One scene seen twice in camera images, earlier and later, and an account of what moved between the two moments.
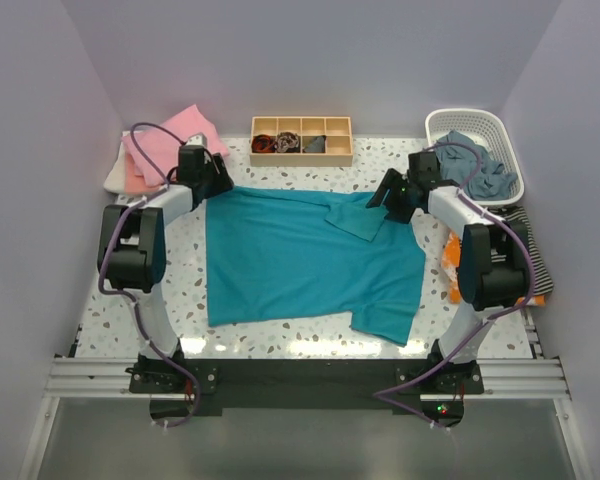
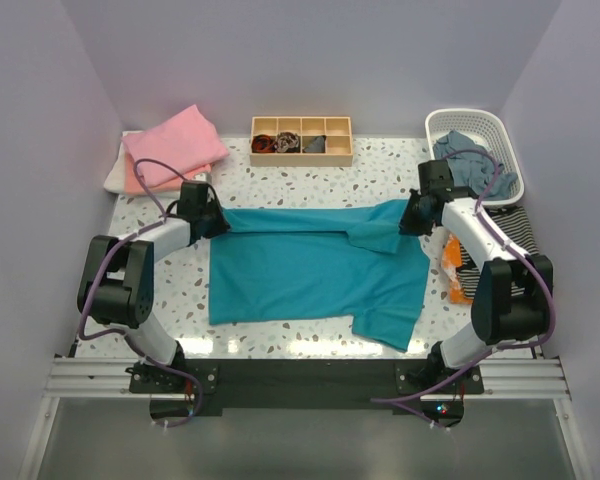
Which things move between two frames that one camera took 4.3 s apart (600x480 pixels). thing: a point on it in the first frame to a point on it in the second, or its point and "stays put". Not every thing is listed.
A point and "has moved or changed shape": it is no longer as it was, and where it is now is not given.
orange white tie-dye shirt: x=450 y=266 stays put
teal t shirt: x=284 y=255 has moved or changed shape
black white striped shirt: x=516 y=217 stays put
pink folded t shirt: x=159 y=149 stays put
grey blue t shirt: x=456 y=164 stays put
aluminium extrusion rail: x=109 y=378 stays put
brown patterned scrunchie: x=286 y=141 stays put
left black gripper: x=222 y=180 to x=222 y=225
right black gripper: x=393 y=179 to x=407 y=225
